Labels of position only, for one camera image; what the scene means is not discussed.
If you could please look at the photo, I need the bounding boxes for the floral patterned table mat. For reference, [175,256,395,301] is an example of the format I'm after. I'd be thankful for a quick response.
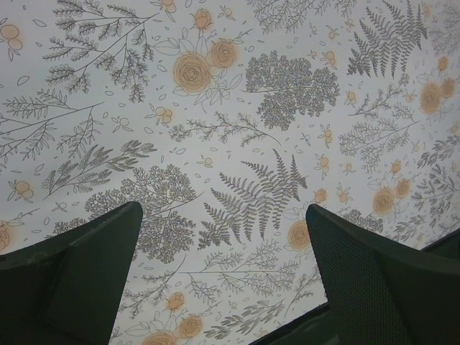
[1,1,459,344]

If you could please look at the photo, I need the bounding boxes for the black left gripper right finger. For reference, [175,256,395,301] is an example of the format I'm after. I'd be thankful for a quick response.
[306,204,459,344]

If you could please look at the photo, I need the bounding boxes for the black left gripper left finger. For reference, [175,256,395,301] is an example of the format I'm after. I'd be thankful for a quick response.
[1,201,143,344]

